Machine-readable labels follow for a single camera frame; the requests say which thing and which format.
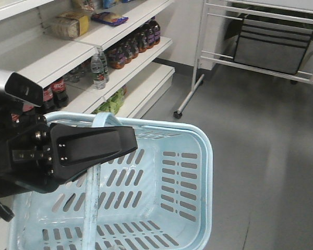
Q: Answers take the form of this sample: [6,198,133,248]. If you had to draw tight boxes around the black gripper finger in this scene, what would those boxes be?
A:
[50,123,138,182]

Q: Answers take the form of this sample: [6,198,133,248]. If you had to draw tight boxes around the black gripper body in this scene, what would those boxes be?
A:
[0,114,59,194]

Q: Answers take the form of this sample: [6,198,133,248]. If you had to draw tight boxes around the light blue plastic basket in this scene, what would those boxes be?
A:
[7,111,213,249]

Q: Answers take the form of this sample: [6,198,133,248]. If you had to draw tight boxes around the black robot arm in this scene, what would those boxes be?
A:
[0,114,138,221]

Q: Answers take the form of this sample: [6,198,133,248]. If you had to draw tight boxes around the clear water bottle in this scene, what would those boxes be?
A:
[91,54,106,90]

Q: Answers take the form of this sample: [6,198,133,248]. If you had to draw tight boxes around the white metal rolling rack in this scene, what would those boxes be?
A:
[173,1,313,119]

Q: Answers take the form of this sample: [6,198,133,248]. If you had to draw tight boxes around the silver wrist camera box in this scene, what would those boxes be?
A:
[0,69,43,107]

